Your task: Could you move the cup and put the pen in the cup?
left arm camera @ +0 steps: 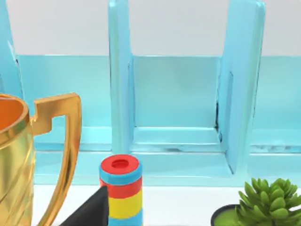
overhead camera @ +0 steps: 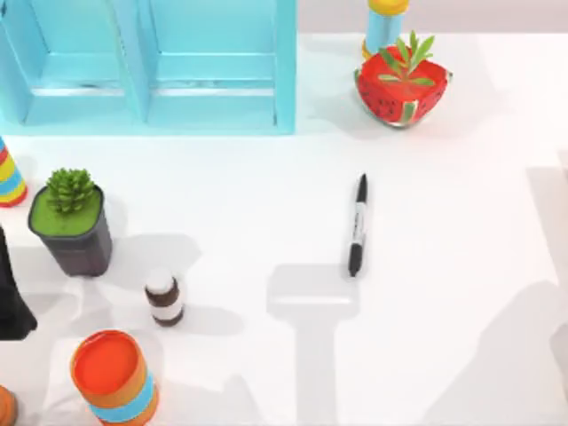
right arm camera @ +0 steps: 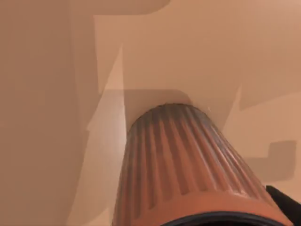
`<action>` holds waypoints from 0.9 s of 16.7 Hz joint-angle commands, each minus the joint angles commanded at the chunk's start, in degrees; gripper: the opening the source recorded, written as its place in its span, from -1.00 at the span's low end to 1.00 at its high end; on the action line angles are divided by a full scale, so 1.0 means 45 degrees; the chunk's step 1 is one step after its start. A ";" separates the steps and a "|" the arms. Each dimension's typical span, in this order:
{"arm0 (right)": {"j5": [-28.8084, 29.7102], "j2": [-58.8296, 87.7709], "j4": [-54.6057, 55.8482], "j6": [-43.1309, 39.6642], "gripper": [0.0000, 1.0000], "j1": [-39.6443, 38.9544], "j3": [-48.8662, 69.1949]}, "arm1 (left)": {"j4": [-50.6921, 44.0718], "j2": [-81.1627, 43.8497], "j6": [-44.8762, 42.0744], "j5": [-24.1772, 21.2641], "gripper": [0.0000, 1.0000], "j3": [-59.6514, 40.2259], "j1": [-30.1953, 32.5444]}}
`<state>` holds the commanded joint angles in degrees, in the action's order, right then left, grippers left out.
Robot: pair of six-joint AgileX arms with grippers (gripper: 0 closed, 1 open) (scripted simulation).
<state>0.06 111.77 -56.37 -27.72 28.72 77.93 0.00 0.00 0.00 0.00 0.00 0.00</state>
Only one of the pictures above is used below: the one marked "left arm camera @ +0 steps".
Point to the stack of coloured rings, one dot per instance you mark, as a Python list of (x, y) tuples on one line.
[(124, 188)]

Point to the gold trophy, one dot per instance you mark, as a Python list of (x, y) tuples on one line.
[(16, 162)]

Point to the light blue rack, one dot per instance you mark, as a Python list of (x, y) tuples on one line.
[(174, 99)]

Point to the green plant in black pot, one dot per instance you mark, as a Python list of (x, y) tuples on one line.
[(265, 204)]

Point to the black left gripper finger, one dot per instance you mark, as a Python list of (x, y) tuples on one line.
[(96, 209)]

